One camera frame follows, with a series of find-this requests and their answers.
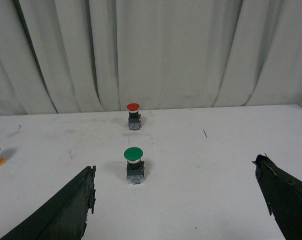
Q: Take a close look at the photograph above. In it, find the red push button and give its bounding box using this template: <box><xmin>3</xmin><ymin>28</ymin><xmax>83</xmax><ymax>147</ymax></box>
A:
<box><xmin>126</xmin><ymin>102</ymin><xmax>141</xmax><ymax>131</ymax></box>

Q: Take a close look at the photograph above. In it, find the white curtain backdrop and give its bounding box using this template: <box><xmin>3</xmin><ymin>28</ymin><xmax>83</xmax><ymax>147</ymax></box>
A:
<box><xmin>0</xmin><ymin>0</ymin><xmax>302</xmax><ymax>116</ymax></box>

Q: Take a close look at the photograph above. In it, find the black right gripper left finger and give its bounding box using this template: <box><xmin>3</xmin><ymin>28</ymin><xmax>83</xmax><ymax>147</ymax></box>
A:
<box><xmin>1</xmin><ymin>166</ymin><xmax>96</xmax><ymax>240</ymax></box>

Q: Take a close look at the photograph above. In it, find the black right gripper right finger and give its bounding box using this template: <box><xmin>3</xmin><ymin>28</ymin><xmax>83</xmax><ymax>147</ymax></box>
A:
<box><xmin>253</xmin><ymin>155</ymin><xmax>302</xmax><ymax>240</ymax></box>

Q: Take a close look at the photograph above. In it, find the green push button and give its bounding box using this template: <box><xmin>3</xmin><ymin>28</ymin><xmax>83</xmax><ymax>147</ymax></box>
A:
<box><xmin>124</xmin><ymin>146</ymin><xmax>145</xmax><ymax>185</ymax></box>

